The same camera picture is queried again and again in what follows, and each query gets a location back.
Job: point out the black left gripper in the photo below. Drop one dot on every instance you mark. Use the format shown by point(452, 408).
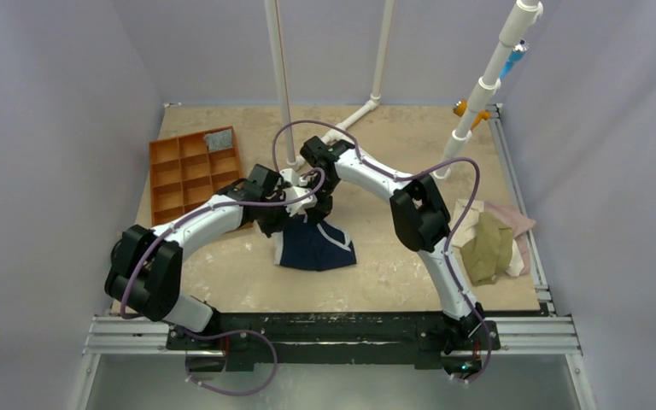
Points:
point(278, 225)

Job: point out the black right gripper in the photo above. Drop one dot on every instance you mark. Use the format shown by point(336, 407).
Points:
point(324, 205)

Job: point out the navy blue underwear white trim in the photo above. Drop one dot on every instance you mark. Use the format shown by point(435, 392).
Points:
point(313, 247)

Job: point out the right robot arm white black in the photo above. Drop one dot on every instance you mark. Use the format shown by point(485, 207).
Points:
point(420, 220)

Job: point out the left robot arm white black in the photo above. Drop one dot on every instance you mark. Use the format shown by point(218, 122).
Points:
point(145, 276)

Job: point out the grey folded cloth in tray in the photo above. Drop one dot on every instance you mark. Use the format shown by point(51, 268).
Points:
point(219, 140)

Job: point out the orange compartment tray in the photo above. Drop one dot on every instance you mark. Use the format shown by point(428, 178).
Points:
point(183, 175)

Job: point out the pink cloth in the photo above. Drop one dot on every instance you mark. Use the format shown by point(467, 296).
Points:
point(511, 216)

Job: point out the white PVC angled pole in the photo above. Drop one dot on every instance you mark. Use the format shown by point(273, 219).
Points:
point(523, 15)

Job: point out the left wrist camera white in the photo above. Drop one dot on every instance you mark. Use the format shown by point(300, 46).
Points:
point(298, 199)

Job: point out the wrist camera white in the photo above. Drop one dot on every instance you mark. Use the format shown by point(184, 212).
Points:
point(298, 199)
point(292, 178)

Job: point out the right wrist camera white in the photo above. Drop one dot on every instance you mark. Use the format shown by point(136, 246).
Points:
point(292, 178)

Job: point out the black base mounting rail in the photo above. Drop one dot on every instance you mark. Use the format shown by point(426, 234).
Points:
point(418, 339)

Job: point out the white PVC pipe frame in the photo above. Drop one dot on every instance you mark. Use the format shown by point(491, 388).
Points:
point(330, 52)

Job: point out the aluminium extrusion frame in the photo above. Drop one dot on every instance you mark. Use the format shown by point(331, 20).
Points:
point(535, 335)

